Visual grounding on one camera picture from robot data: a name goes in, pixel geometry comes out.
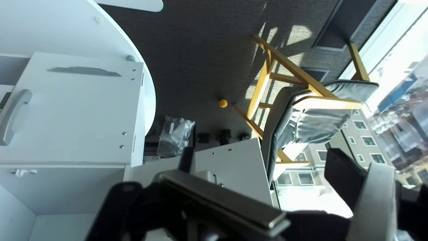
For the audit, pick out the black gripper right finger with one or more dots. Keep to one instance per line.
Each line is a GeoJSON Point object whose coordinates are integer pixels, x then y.
{"type": "Point", "coordinates": [375, 201]}

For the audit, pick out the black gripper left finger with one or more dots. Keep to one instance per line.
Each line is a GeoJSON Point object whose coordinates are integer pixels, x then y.
{"type": "Point", "coordinates": [222, 198]}

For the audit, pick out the small white door grey swoosh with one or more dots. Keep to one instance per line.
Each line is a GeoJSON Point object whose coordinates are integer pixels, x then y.
{"type": "Point", "coordinates": [80, 121]}

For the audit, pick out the white toy kitchen cabinet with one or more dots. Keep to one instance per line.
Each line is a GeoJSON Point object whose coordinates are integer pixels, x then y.
{"type": "Point", "coordinates": [67, 191]}

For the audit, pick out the blocky black floor object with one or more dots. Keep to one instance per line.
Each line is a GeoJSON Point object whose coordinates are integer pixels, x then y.
{"type": "Point", "coordinates": [225, 137]}

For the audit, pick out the small black floor object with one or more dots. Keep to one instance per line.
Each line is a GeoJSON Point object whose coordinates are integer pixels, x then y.
{"type": "Point", "coordinates": [244, 135]}
{"type": "Point", "coordinates": [202, 137]}

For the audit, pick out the clear plastic bag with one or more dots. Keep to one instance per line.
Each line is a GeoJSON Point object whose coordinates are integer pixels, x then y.
{"type": "Point", "coordinates": [175, 134]}

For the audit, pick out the small yellow ball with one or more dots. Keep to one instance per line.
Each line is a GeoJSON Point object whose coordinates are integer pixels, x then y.
{"type": "Point", "coordinates": [222, 103]}

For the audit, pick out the wooden chair grey cushion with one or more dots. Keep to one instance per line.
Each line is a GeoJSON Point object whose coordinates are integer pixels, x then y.
{"type": "Point", "coordinates": [312, 115]}

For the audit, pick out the round white pedestal table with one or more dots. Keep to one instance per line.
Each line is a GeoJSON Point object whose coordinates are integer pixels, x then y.
{"type": "Point", "coordinates": [54, 27]}

